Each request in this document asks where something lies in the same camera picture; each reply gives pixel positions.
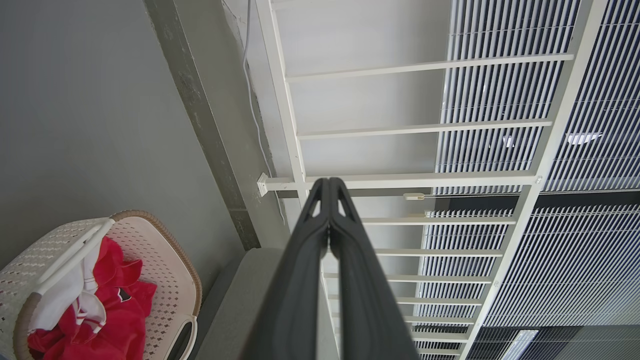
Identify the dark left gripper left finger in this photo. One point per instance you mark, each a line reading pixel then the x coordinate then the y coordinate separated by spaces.
pixel 295 310

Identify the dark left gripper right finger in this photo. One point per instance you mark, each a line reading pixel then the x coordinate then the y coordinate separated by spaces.
pixel 370 310

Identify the cream perforated plastic laundry basket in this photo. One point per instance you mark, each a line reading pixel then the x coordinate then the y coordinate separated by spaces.
pixel 170 280

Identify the white metal railing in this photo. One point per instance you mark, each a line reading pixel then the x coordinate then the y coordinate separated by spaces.
pixel 425 180

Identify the white garment with red trim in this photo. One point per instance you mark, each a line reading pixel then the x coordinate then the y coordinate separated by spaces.
pixel 60 300

